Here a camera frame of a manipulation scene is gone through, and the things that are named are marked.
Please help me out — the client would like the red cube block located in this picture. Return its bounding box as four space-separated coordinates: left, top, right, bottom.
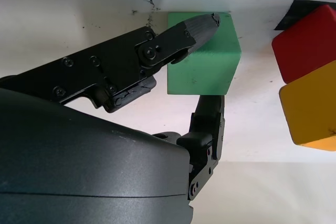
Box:
271 4 336 84

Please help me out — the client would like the yellow cube block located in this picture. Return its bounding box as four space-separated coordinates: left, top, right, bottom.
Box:
279 60 336 152

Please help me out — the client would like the green cube block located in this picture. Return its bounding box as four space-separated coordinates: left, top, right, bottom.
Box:
167 11 242 96

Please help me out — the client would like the black tape strip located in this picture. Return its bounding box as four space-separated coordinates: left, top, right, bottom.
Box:
274 0 331 31

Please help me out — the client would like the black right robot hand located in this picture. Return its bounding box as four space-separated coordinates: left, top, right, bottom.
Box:
0 13 226 224

